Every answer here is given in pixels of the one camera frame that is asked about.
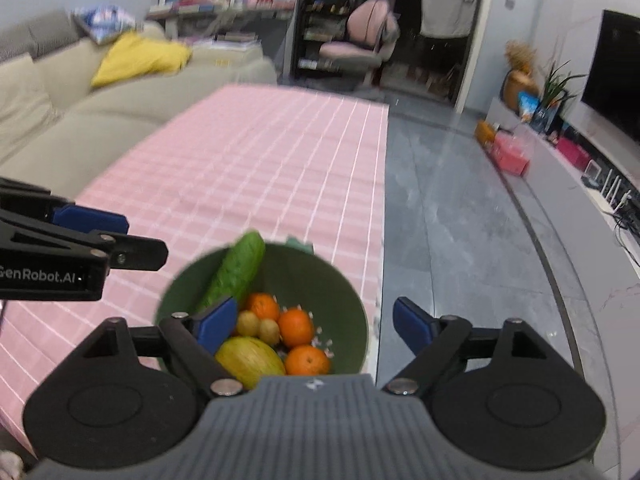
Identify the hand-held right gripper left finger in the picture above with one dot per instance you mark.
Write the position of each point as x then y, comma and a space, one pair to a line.
217, 322

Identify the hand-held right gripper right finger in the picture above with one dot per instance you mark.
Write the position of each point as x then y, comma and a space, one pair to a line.
412, 327

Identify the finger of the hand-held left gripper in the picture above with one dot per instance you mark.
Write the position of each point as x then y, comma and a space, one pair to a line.
135, 254
90, 220

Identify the small brown round fruit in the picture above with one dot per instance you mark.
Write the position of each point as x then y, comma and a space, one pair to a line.
270, 331
247, 324

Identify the orange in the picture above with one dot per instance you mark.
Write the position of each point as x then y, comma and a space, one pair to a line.
296, 328
307, 361
263, 306

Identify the green bowl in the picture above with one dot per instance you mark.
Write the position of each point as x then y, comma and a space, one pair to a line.
330, 300

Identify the yellow striped melon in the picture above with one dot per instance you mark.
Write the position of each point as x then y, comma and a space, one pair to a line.
250, 360

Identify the green cucumber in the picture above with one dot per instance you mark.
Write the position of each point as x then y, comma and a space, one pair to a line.
237, 265

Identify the beige sofa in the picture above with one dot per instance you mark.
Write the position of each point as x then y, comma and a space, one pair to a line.
75, 125

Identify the pink checked tablecloth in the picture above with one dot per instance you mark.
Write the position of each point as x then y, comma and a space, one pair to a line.
275, 160

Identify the yellow cushion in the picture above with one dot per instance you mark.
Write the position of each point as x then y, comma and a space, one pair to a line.
140, 57

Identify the grey striped cushion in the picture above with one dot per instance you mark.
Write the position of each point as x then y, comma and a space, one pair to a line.
40, 35

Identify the blue patterned cushion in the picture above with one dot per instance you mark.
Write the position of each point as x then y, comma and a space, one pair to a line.
105, 22

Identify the pink box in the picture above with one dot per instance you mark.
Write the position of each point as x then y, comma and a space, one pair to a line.
512, 155

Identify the orange box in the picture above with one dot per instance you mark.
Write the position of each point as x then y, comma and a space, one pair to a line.
485, 131

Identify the pile of papers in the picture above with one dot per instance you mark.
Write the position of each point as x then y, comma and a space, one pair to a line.
237, 42

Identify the magenta box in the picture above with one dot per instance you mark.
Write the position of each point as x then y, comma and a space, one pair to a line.
572, 154

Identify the white router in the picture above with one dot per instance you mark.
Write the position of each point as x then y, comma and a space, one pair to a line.
615, 191

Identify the stack of books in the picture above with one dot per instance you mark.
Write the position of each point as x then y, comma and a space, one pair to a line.
210, 5

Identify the dark blue packet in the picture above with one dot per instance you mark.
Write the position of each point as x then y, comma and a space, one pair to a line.
544, 119

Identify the blue snack bag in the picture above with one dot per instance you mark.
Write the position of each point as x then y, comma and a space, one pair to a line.
527, 106

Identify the golden vase with dried grass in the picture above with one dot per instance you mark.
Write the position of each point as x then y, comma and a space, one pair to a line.
520, 80

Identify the green potted plant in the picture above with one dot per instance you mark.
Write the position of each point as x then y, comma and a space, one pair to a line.
557, 87

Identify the pink office chair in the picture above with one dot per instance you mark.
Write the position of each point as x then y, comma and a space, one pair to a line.
357, 45

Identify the black shelf unit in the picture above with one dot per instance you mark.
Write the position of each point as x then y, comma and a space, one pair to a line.
315, 20

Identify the black television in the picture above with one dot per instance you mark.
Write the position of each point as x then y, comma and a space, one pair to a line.
615, 75

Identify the small white frame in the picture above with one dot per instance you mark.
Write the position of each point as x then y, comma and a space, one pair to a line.
592, 174

